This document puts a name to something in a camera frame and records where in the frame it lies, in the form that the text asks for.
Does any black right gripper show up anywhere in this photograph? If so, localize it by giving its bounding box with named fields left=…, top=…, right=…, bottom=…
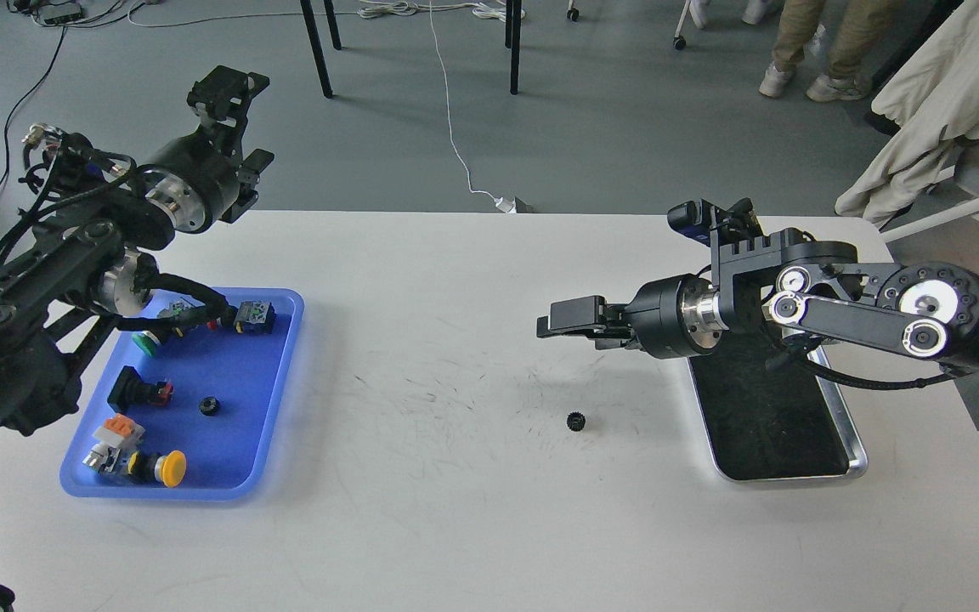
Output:
left=536, top=276, right=724, bottom=358

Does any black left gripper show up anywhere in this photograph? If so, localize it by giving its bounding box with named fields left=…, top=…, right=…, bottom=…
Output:
left=139, top=65, right=274, bottom=234

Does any small black gear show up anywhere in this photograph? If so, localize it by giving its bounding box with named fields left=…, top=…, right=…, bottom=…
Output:
left=198, top=396, right=221, bottom=416
left=566, top=411, right=586, bottom=433

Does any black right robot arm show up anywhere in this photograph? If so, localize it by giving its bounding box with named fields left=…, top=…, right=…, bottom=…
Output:
left=536, top=198, right=979, bottom=390

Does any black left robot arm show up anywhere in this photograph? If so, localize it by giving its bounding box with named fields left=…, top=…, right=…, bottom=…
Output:
left=0, top=65, right=274, bottom=435

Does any silver metal tray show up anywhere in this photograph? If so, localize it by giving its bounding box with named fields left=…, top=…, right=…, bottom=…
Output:
left=688, top=333, right=868, bottom=484

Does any blue plastic tray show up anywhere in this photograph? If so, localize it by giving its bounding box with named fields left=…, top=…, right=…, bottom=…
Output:
left=59, top=287, right=304, bottom=502

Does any black table leg left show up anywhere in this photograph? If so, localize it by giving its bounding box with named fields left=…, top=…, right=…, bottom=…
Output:
left=299, top=0, right=342, bottom=99

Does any black table leg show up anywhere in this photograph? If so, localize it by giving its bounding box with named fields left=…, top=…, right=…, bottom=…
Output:
left=505, top=0, right=522, bottom=94
left=299, top=0, right=342, bottom=99

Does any person white shoe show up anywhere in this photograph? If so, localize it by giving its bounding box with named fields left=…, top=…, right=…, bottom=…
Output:
left=757, top=63, right=797, bottom=99

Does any orange grey terminal block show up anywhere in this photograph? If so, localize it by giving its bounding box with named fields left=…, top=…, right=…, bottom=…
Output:
left=93, top=413, right=146, bottom=451

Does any black table leg right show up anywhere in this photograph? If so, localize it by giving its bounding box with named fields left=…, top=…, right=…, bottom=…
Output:
left=505, top=0, right=522, bottom=94

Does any beige cloth on chair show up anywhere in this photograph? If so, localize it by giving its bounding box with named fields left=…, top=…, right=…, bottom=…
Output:
left=833, top=1, right=979, bottom=228

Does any white power cable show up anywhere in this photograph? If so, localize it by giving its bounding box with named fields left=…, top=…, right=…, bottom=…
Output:
left=354, top=0, right=533, bottom=214

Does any red push button switch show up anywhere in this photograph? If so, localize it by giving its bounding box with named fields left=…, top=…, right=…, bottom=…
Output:
left=205, top=301, right=276, bottom=336

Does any green push button switch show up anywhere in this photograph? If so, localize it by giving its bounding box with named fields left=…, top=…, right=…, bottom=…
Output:
left=131, top=299, right=199, bottom=357

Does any black floor cable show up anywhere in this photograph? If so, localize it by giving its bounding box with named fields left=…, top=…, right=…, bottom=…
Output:
left=0, top=0, right=150, bottom=281

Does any black selector switch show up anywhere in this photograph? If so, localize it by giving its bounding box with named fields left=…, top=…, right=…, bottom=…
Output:
left=106, top=365, right=174, bottom=414

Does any yellow push button switch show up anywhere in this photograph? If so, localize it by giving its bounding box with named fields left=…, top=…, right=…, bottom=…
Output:
left=82, top=445, right=188, bottom=488

